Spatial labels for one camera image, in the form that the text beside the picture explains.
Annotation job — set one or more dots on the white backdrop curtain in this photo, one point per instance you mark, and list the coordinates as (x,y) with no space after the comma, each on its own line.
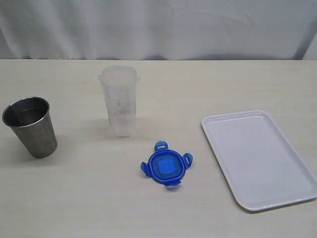
(159,29)

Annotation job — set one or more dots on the clear plastic tall container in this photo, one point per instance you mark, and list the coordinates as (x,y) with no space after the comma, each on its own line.
(119,84)

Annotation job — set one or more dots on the white rectangular tray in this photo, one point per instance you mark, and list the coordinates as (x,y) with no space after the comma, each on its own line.
(261,167)

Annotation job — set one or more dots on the blue container lid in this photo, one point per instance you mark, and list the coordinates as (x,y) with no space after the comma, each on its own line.
(166,166)

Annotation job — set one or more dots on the stainless steel cup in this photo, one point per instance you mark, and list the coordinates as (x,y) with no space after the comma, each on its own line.
(29,118)

